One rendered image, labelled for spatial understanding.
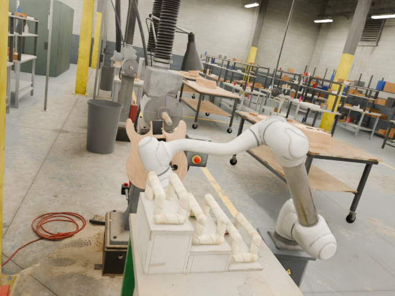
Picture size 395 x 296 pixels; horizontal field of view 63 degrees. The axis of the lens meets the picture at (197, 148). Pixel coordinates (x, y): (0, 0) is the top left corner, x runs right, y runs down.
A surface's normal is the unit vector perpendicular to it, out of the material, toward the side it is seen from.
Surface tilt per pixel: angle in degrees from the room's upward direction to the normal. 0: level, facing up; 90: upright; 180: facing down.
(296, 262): 90
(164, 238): 90
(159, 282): 0
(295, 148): 85
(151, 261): 90
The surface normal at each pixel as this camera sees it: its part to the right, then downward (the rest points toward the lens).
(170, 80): 0.25, 0.32
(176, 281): 0.19, -0.94
